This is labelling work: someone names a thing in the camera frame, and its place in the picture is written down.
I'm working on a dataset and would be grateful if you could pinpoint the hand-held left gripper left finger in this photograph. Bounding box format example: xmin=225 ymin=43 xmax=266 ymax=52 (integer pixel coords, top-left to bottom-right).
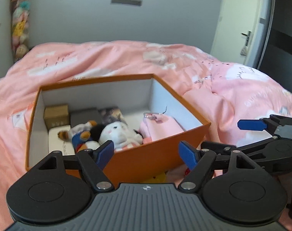
xmin=38 ymin=140 xmax=115 ymax=190

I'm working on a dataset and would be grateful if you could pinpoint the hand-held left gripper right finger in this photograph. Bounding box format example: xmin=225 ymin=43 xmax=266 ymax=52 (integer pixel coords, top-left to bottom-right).
xmin=177 ymin=141 xmax=257 ymax=190

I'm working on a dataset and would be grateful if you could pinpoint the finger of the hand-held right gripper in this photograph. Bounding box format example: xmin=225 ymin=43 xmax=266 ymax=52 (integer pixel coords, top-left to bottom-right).
xmin=200 ymin=137 xmax=279 ymax=160
xmin=237 ymin=115 xmax=292 ymax=136

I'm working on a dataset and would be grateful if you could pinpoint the white plush toy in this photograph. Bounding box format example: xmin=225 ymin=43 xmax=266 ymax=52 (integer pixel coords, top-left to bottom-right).
xmin=89 ymin=121 xmax=152 ymax=152

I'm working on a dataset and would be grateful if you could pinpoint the brown plush toy blue outfit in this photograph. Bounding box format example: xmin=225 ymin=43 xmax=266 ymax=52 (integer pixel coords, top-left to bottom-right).
xmin=57 ymin=120 xmax=101 ymax=153

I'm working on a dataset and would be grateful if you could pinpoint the light pink pouch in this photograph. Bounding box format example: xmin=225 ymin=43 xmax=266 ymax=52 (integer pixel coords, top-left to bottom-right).
xmin=139 ymin=112 xmax=186 ymax=142

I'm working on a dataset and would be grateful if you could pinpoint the orange cardboard box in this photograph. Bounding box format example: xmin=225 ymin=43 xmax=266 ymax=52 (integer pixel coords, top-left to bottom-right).
xmin=25 ymin=73 xmax=212 ymax=189

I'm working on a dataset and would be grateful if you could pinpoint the yellow item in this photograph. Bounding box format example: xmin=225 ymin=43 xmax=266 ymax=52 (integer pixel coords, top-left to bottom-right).
xmin=143 ymin=172 xmax=167 ymax=185

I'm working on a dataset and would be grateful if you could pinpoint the small white box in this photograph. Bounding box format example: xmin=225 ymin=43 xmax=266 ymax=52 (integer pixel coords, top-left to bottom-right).
xmin=48 ymin=124 xmax=77 ymax=155

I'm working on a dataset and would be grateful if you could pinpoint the small brown cardboard box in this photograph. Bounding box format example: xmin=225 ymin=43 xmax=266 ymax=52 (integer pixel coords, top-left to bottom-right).
xmin=43 ymin=104 xmax=71 ymax=128

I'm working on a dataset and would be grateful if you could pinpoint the dark glossy cabinet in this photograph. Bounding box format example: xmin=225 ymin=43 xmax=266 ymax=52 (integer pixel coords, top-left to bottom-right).
xmin=258 ymin=0 xmax=292 ymax=95

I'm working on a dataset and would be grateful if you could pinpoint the pink printed blanket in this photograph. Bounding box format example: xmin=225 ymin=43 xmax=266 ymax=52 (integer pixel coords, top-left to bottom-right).
xmin=0 ymin=40 xmax=292 ymax=231

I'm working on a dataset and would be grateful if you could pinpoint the white door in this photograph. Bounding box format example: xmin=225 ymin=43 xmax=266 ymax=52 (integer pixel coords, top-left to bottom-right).
xmin=210 ymin=0 xmax=273 ymax=68

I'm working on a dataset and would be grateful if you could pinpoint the door handle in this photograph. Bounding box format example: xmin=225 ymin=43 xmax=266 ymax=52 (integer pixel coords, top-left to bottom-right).
xmin=241 ymin=31 xmax=254 ymax=47

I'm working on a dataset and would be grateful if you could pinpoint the hanging string of plush toys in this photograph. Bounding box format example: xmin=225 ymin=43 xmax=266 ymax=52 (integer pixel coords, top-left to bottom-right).
xmin=11 ymin=0 xmax=31 ymax=63

